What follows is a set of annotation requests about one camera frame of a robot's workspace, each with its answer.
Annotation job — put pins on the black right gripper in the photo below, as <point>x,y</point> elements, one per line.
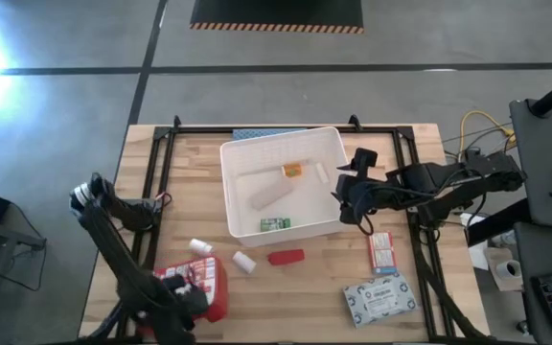
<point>360,194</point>

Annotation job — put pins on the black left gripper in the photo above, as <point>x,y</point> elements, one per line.
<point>182,299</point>

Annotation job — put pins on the red first aid pouch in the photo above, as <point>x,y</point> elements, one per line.
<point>211,282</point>

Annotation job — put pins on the white perforated plastic basket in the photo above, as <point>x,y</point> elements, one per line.
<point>305,206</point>

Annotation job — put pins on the small orange box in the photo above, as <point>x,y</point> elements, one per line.
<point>292,170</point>

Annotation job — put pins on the beige elastic bandage roll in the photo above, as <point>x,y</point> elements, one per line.
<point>271,194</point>

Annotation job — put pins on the red Tylenol medicine box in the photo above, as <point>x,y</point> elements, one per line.
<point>382,253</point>

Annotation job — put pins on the red packet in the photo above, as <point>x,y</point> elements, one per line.
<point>285,257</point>

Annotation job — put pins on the grey-white patterned packet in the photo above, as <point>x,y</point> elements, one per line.
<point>379,299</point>

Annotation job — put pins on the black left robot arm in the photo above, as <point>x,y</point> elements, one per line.
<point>113,244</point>

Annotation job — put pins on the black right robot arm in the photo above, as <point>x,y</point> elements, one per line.
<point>448,184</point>

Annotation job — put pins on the blue perforated panel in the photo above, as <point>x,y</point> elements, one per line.
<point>257,133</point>

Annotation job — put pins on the black hazard-striped floor mat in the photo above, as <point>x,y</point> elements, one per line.
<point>276,12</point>

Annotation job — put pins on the grey tape roll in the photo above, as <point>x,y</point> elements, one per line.
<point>510,269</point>

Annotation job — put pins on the dark grey side desk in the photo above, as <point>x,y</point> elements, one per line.
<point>539,158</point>

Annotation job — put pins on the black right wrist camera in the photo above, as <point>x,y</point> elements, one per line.
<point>365,160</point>

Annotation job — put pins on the black metal table frame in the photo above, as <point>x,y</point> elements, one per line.
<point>199,129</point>

